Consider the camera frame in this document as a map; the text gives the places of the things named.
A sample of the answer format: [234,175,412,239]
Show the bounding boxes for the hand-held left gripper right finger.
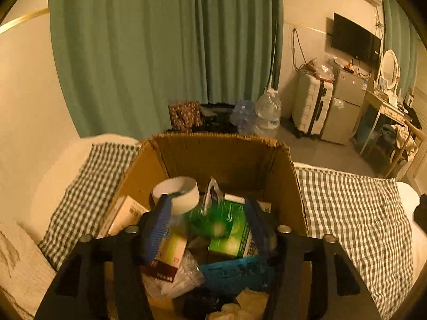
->
[245,195,381,320]

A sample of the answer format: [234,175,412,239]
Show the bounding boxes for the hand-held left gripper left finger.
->
[33,191,174,320]

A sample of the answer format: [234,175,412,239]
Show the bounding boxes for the white hair dryer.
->
[152,176,199,215]

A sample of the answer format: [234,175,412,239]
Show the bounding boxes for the blue tissue pack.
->
[200,257,271,295]

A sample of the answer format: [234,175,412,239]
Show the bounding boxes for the cardboard box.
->
[100,132,312,320]

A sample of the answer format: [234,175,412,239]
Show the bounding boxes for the green tissue box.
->
[187,193,259,259]

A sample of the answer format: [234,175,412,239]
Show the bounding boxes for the white carton box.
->
[107,195,151,237]

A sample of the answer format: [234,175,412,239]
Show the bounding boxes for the yellow red medicine box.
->
[140,233,187,284]

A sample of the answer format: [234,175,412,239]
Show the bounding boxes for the wooden chair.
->
[383,120,424,179]

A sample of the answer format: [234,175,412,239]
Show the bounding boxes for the clear plastic packet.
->
[143,250,204,299]

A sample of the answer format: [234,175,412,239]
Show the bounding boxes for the checkered blanket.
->
[38,142,414,320]

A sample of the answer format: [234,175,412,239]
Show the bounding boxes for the white crumpled cloth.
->
[207,288,267,320]

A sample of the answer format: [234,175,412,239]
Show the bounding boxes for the cream clothes on chair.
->
[380,123,417,155]

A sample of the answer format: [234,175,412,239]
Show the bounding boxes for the floral bag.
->
[168,101,202,132]

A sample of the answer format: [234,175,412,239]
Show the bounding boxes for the white vanity table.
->
[354,88,411,155]

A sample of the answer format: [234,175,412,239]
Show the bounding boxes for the pack of small water bottles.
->
[232,99,259,134]

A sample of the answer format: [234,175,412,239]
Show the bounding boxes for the cream bed sheet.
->
[17,134,141,241]

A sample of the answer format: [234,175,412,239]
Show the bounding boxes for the large clear water bottle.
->
[255,87,282,139]

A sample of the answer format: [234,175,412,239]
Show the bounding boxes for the dark pile of clothes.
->
[197,102,241,134]

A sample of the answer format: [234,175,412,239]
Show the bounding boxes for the grey mini fridge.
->
[321,67,367,145]

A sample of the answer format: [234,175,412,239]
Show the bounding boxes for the white suitcase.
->
[292,70,334,139]

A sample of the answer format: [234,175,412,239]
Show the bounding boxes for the cream knitted blanket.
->
[0,220,57,317]

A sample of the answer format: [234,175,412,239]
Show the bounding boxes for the oval vanity mirror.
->
[377,49,400,90]

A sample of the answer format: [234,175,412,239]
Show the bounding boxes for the white water pump rod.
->
[267,23,279,90]

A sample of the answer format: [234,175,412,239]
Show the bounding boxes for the wide teal curtain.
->
[48,0,284,141]

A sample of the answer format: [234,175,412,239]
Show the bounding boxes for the clear plastic bag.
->
[312,62,334,81]

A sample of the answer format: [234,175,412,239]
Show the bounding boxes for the narrow teal curtain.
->
[380,0,421,90]

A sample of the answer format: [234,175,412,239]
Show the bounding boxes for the wall cable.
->
[292,28,306,70]

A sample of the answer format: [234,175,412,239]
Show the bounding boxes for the wall television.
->
[332,13,382,64]

